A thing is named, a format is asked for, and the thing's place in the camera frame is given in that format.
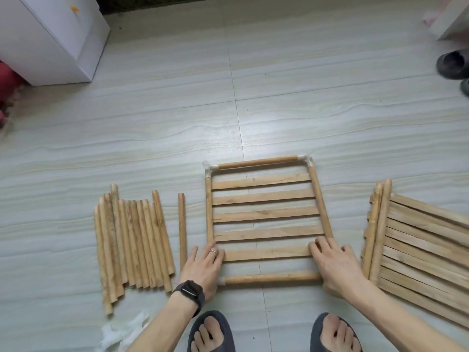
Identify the person's left hand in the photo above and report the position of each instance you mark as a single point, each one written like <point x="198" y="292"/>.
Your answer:
<point x="204" y="271"/>

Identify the person's right hand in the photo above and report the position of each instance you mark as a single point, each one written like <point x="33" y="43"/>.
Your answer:
<point x="337" y="267"/>

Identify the single wooden stick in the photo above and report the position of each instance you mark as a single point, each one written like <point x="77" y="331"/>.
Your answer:
<point x="256" y="162"/>
<point x="271" y="278"/>
<point x="182" y="231"/>

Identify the pile of wooden dowels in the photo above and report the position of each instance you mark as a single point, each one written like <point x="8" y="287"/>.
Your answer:
<point x="132" y="242"/>

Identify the slatted wooden shelf panel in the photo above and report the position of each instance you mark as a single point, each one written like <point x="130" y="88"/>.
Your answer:
<point x="264" y="212"/>
<point x="418" y="249"/>

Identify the single white connector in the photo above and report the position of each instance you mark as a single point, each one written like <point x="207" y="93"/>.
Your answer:
<point x="209" y="170"/>
<point x="306" y="160"/>

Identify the pile of white connectors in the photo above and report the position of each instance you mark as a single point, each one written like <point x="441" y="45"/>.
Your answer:
<point x="121" y="335"/>

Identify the person's right forearm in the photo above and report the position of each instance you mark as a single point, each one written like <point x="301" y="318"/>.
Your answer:
<point x="410" y="319"/>

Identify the person's left forearm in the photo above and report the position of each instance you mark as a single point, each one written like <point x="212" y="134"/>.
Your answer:
<point x="161" y="330"/>

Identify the person's black sandal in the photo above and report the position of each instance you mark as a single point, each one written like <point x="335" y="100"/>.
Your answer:
<point x="211" y="335"/>
<point x="333" y="337"/>

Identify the black smartwatch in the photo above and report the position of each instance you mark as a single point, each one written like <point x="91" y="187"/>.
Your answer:
<point x="190" y="293"/>

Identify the red fleece blanket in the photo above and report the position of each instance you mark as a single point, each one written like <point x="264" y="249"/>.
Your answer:
<point x="7" y="91"/>

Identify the white bed leg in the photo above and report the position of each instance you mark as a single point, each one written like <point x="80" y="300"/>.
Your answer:
<point x="451" y="14"/>

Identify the white box cabinet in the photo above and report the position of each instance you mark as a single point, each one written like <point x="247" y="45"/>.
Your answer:
<point x="51" y="33"/>

